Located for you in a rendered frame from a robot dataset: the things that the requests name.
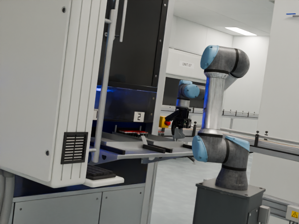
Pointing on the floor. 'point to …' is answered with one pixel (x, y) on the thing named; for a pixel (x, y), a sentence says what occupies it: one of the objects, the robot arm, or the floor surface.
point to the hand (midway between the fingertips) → (175, 141)
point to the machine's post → (153, 129)
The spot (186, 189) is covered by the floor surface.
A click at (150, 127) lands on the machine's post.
